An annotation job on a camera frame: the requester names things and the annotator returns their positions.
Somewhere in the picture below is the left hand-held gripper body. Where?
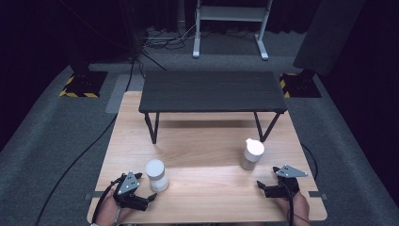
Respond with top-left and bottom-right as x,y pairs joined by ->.
112,170 -> 151,212

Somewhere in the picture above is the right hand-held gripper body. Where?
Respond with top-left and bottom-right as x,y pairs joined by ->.
264,164 -> 309,200

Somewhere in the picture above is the white powder jar round lid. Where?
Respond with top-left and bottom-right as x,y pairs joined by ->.
144,158 -> 170,193

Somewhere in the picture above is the black raised shelf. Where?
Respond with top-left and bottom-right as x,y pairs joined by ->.
137,71 -> 289,145

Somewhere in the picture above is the person's right hand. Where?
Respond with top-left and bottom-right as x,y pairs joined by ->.
276,191 -> 311,226

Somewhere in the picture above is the person's left hand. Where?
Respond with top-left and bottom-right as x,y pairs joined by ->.
93,189 -> 130,226

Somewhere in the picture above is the grey floor strip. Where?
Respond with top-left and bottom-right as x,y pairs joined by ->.
104,73 -> 146,115

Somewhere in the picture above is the black yellow-striped stand base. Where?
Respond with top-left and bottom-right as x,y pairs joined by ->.
58,71 -> 109,99
279,73 -> 323,99

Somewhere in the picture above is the dark grey tilted panel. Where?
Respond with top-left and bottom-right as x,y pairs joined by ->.
293,0 -> 367,77

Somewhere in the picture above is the white metal stand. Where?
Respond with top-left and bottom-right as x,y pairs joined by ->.
191,0 -> 274,61

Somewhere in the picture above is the right hand-held gripper cable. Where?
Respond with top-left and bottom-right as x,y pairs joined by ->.
280,182 -> 295,226

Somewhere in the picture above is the hand-held gripper cable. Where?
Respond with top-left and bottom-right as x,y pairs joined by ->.
90,175 -> 127,225
280,182 -> 295,226

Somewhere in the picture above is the left hand-held gripper cable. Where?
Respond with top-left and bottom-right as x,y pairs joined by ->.
90,175 -> 127,225

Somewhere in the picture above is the thin black floor cable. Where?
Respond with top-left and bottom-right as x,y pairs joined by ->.
300,142 -> 319,181

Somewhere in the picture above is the grey table bracket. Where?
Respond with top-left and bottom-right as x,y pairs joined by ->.
308,190 -> 329,202
84,190 -> 106,202

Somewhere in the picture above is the long black floor cable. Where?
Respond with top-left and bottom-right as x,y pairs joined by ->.
33,56 -> 136,226

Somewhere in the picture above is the bundle of floor cables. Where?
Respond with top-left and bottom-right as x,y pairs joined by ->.
137,24 -> 198,72

